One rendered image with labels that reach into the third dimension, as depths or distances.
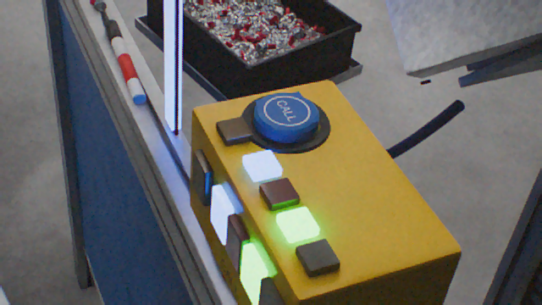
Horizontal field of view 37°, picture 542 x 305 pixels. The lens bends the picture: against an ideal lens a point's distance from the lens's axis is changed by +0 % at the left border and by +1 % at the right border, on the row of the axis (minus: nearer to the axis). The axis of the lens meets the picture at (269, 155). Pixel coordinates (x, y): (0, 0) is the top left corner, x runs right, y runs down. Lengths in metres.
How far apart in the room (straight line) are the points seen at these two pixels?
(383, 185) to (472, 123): 1.84
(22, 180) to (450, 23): 1.39
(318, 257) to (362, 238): 0.03
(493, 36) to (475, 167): 1.38
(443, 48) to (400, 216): 0.37
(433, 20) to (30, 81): 1.64
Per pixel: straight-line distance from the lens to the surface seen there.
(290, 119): 0.48
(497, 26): 0.80
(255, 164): 0.45
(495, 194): 2.10
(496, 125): 2.32
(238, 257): 0.45
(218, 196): 0.46
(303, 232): 0.42
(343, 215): 0.44
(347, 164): 0.47
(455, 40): 0.80
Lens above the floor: 1.39
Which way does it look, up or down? 42 degrees down
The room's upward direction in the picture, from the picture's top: 6 degrees clockwise
